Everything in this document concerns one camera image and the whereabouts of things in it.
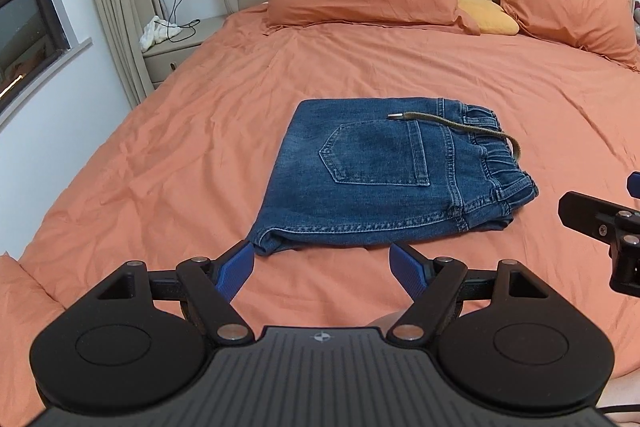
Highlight dark framed window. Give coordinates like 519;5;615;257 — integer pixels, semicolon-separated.
0;0;94;128

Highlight orange bed cover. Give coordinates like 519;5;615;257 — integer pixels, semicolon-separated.
0;1;640;427

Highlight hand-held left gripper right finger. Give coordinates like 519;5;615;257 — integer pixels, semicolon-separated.
387;242;552;346

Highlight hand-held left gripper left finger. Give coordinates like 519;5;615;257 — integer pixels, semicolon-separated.
95;239;257;345

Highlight orange folded cloth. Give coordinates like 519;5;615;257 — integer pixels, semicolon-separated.
0;252;67;427

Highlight beige nightstand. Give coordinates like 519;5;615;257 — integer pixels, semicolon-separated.
141;16;229;84

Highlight white crumpled cloth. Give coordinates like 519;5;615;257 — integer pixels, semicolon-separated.
139;16;184;52

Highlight blue denim pants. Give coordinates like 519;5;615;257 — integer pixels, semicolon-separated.
248;97;540;257

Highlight yellow pillow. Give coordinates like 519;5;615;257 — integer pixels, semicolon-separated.
456;0;520;36

